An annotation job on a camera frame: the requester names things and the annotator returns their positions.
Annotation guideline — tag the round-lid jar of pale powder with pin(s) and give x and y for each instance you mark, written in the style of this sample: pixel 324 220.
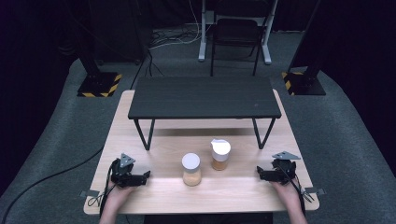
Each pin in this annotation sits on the round-lid jar of pale powder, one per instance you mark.
pixel 191 171

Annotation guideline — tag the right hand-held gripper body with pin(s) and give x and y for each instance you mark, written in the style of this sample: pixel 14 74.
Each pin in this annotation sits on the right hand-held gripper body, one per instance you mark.
pixel 284 171

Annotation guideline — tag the grey tape strip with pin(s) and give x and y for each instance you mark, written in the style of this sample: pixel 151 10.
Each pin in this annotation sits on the grey tape strip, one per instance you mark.
pixel 316 191
pixel 88 193

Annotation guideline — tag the black folding chair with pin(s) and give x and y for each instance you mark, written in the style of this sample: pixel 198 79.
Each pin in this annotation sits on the black folding chair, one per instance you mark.
pixel 236 34

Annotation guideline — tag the spout-lid jar of orange powder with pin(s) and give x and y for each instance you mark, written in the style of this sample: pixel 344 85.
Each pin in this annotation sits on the spout-lid jar of orange powder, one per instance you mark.
pixel 220 155

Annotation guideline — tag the white desk frame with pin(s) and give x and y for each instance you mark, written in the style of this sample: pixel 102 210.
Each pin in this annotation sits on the white desk frame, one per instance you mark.
pixel 203 46

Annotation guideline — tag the black shelf with metal legs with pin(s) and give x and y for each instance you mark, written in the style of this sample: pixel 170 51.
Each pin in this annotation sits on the black shelf with metal legs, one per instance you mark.
pixel 202 98

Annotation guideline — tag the person's left hand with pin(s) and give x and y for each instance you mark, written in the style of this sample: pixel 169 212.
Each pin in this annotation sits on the person's left hand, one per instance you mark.
pixel 118 193

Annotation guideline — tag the black stand with striped base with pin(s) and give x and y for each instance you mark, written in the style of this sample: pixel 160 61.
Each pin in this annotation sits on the black stand with striped base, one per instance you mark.
pixel 99 84
pixel 306 84

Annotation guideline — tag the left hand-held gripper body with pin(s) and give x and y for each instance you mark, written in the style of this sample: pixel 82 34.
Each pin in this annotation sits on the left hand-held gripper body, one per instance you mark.
pixel 120 174

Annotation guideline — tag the person's dark clothing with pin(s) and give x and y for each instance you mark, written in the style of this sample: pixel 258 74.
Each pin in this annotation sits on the person's dark clothing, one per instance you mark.
pixel 208 219

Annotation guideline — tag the person's right hand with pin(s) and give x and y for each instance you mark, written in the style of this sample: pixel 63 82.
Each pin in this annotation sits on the person's right hand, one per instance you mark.
pixel 286 192

